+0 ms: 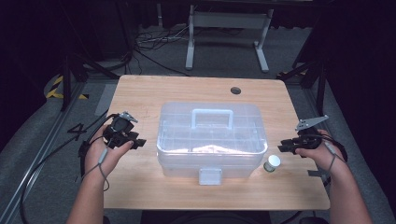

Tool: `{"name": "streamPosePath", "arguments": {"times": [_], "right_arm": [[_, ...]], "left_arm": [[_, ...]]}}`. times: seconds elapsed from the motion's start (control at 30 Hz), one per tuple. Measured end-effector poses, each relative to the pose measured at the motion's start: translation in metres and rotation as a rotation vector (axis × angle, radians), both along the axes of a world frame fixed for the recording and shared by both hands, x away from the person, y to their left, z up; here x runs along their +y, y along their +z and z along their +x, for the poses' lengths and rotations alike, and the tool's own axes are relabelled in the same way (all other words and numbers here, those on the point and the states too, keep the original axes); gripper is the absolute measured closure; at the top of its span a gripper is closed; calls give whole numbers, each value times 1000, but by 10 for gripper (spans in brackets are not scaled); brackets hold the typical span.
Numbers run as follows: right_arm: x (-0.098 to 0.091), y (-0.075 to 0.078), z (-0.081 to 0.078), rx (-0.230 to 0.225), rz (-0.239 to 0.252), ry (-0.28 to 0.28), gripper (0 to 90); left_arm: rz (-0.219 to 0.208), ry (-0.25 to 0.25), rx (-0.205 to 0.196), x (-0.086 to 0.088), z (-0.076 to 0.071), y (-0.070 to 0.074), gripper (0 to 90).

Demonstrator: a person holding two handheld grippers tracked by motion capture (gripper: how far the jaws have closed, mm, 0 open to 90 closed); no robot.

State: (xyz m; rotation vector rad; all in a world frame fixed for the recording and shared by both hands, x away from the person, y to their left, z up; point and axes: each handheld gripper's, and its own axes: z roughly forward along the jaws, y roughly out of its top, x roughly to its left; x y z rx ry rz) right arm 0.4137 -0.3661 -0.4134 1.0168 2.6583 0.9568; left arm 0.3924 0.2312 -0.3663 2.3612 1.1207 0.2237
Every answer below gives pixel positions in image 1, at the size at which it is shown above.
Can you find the person's left hand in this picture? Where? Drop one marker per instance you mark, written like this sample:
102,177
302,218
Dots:
99,161

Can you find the small white-capped bottle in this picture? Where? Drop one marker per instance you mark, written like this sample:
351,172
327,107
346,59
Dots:
273,161

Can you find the aluminium floor rail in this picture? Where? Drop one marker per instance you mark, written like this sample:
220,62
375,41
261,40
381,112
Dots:
54,130

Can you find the person's dark clothing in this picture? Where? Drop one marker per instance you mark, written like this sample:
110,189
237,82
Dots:
202,217

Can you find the grey tape piece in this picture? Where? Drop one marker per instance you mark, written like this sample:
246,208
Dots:
316,173

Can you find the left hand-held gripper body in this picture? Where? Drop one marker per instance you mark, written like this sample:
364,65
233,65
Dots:
120,132

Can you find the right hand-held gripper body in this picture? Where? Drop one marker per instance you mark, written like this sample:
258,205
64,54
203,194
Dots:
309,140

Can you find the grey metal desk frame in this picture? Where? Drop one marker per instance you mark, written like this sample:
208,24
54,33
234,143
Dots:
230,20

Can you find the clear plastic storage box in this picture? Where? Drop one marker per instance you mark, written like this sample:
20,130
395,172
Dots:
211,143

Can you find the person's right hand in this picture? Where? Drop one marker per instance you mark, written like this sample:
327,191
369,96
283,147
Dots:
323,155

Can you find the yellow black floor tape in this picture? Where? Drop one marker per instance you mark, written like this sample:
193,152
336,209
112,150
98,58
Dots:
53,92

